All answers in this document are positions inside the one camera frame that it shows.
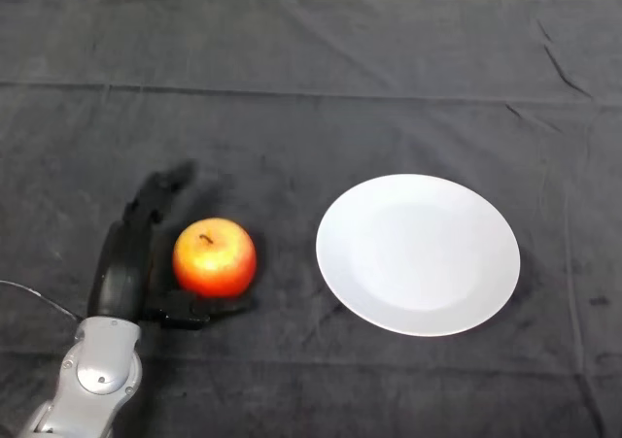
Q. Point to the red yellow apple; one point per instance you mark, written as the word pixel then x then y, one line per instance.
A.
pixel 215 258

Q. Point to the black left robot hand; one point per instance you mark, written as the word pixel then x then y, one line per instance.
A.
pixel 121 263

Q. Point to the black table cloth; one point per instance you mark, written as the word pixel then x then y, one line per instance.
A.
pixel 340 93

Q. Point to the white round plate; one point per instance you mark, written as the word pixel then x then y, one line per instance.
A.
pixel 418 256

